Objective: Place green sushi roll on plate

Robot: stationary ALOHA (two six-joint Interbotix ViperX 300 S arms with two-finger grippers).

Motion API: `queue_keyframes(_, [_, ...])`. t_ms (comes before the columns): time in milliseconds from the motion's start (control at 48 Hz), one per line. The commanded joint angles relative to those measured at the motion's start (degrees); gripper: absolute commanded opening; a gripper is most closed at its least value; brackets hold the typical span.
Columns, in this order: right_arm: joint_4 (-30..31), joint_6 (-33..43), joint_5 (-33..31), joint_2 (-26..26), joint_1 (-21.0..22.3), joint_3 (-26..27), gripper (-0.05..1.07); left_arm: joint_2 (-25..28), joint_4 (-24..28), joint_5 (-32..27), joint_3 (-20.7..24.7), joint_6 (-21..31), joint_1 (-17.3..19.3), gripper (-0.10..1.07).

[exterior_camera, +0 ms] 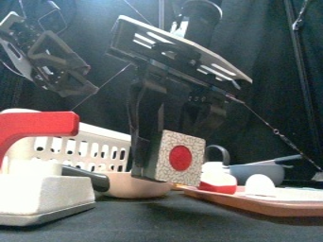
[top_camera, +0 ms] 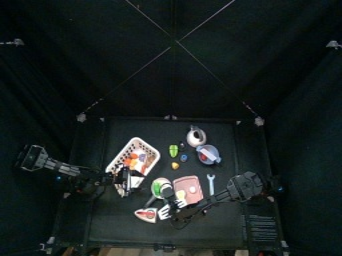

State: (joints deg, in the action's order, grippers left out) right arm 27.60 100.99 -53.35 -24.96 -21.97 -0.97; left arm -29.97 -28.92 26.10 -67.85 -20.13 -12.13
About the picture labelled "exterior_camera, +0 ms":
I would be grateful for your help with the patterned sushi roll red centre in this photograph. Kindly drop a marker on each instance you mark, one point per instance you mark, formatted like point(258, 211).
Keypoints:
point(182, 157)

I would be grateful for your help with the pink plate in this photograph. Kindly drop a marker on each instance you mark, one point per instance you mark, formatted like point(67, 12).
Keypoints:
point(268, 204)

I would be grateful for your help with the red and white toy appliance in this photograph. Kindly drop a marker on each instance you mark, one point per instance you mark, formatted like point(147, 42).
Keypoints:
point(37, 192)

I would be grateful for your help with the white slotted plastic basket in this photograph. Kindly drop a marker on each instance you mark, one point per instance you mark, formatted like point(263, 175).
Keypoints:
point(100, 148)

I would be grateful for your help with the pink bowl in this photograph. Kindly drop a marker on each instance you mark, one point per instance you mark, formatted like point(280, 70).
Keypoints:
point(133, 187)

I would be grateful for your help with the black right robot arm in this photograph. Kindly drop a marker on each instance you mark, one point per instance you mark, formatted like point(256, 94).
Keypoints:
point(202, 19)

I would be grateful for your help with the black metal frame pole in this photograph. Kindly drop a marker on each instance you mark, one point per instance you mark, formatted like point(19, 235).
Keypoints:
point(300, 63)

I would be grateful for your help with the white toy egg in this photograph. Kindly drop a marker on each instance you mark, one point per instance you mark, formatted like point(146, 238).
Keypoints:
point(259, 185)

